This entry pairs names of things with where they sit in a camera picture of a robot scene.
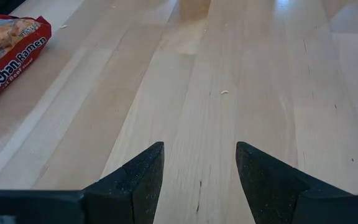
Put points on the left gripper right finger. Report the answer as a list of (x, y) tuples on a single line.
[(291, 208)]

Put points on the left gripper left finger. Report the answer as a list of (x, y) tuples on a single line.
[(89, 208)]

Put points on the red Maruchan ramen pack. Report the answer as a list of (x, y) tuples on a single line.
[(8, 53)]

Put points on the small noodle crumb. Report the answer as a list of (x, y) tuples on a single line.
[(63, 26), (224, 92)]

